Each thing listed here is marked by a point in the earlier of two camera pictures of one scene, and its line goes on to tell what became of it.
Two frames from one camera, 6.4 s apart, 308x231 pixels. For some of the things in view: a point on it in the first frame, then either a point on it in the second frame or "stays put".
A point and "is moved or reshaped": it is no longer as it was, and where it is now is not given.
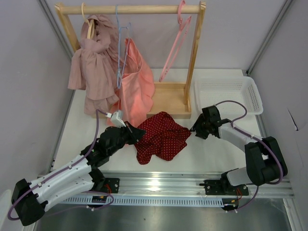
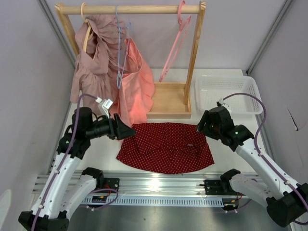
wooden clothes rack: [171, 100] stays put
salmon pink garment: [135, 89] stays put
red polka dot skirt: [165, 138] is moved or reshaped
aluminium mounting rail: [121, 184] stays put
